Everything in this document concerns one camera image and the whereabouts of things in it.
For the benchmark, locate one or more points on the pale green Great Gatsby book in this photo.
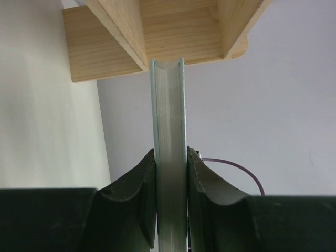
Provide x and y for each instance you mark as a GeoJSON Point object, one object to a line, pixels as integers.
{"type": "Point", "coordinates": [169, 132]}

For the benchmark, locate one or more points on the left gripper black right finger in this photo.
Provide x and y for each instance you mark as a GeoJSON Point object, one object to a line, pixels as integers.
{"type": "Point", "coordinates": [224, 218]}

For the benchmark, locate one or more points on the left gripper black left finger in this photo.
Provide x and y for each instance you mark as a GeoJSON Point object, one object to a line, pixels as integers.
{"type": "Point", "coordinates": [118, 217]}

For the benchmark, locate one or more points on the wooden two-tier shelf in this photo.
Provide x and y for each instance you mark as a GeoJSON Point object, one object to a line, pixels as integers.
{"type": "Point", "coordinates": [114, 38]}

